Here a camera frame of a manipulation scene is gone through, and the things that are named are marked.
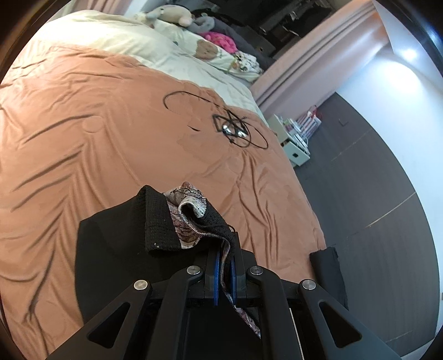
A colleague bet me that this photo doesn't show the white bedside drawer cabinet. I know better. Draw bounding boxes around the white bedside drawer cabinet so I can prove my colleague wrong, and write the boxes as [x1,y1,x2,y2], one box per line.
[267,106,321,166]

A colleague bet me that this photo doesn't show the pink fuzzy cloth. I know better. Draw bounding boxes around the pink fuzzy cloth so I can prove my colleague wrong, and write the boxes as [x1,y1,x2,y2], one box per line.
[201,32,238,54]

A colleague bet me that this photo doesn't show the grey plush toy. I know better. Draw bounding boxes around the grey plush toy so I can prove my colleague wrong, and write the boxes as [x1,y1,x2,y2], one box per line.
[187,16,215,35]

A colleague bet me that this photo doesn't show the orange bed blanket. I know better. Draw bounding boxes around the orange bed blanket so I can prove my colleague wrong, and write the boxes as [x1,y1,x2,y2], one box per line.
[1,42,325,359]

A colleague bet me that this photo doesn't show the black pants with patterned trim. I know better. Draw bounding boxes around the black pants with patterned trim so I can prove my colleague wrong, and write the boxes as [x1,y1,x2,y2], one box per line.
[75,183,261,359]

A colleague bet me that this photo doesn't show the cream bed sheet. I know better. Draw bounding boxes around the cream bed sheet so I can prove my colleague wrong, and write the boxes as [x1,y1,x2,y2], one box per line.
[21,10,262,116]

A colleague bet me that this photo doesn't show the beige plush toy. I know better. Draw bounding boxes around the beige plush toy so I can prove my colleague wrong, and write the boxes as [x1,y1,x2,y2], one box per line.
[134,4,193,28]

